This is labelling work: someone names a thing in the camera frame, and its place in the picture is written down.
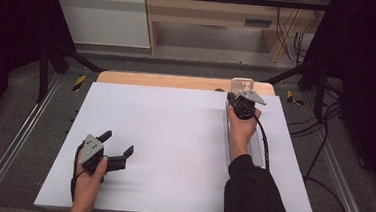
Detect person's right hand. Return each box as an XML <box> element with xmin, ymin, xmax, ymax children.
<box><xmin>222</xmin><ymin>104</ymin><xmax>263</xmax><ymax>164</ymax></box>

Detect yellow black tape piece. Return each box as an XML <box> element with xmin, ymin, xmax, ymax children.
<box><xmin>285</xmin><ymin>90</ymin><xmax>305</xmax><ymax>106</ymax></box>
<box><xmin>72</xmin><ymin>74</ymin><xmax>88</xmax><ymax>93</ymax></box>

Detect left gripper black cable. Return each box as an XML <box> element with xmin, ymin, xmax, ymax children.
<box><xmin>68</xmin><ymin>140</ymin><xmax>87</xmax><ymax>203</ymax></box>

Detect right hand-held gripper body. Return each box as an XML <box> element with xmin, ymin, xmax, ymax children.
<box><xmin>224</xmin><ymin>88</ymin><xmax>268</xmax><ymax>122</ymax></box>

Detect white cabinet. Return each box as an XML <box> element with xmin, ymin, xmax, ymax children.
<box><xmin>44</xmin><ymin>0</ymin><xmax>154</xmax><ymax>49</ymax></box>

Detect black floor cable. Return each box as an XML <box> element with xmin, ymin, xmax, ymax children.
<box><xmin>283</xmin><ymin>79</ymin><xmax>357</xmax><ymax>212</ymax></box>

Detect person's left hand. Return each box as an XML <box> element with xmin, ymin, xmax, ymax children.
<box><xmin>69</xmin><ymin>153</ymin><xmax>110</xmax><ymax>212</ymax></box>

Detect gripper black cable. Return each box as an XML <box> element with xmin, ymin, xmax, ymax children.
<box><xmin>68</xmin><ymin>140</ymin><xmax>87</xmax><ymax>203</ymax></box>
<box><xmin>249</xmin><ymin>113</ymin><xmax>275</xmax><ymax>171</ymax></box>

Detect black curtain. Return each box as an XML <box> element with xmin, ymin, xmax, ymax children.
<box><xmin>0</xmin><ymin>0</ymin><xmax>77</xmax><ymax>139</ymax></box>
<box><xmin>299</xmin><ymin>0</ymin><xmax>376</xmax><ymax>193</ymax></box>

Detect aluminium floor rail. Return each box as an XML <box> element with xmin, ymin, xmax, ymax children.
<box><xmin>293</xmin><ymin>93</ymin><xmax>376</xmax><ymax>212</ymax></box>
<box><xmin>0</xmin><ymin>69</ymin><xmax>62</xmax><ymax>212</ymax></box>

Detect hanging black cables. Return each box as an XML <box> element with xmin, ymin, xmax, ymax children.
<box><xmin>272</xmin><ymin>5</ymin><xmax>317</xmax><ymax>66</ymax></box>

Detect black frame strut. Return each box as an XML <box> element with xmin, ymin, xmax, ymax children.
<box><xmin>37</xmin><ymin>39</ymin><xmax>109</xmax><ymax>108</ymax></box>
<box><xmin>261</xmin><ymin>55</ymin><xmax>329</xmax><ymax>122</ymax></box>

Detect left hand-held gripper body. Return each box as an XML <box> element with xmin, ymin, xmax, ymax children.
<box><xmin>78</xmin><ymin>133</ymin><xmax>112</xmax><ymax>177</ymax></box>

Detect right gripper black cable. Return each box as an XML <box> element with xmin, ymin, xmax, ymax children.
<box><xmin>249</xmin><ymin>113</ymin><xmax>275</xmax><ymax>171</ymax></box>

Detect light wooden desk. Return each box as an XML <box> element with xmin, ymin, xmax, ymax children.
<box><xmin>139</xmin><ymin>0</ymin><xmax>333</xmax><ymax>68</ymax></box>

